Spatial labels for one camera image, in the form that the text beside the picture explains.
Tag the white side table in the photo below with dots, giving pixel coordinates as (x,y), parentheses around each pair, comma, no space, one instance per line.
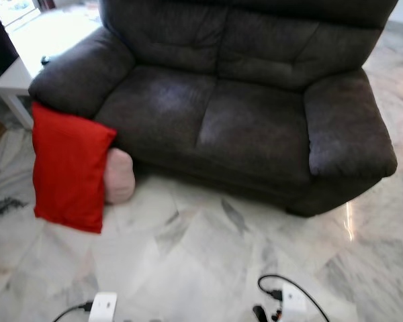
(13,77)

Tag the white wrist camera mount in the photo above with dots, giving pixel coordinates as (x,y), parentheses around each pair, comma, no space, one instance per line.
(103,307)
(294,305)

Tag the dark brown fabric sofa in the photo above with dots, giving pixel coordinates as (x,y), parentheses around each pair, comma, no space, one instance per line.
(242,127)

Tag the pink pillow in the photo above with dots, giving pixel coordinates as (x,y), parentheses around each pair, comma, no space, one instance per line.
(119,176)

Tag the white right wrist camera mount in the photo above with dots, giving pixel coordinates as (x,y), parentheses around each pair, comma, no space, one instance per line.
(294,305)

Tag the red pillow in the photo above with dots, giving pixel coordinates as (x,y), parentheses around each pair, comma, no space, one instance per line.
(67,168)

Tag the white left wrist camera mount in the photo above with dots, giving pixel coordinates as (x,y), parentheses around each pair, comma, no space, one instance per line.
(103,307)

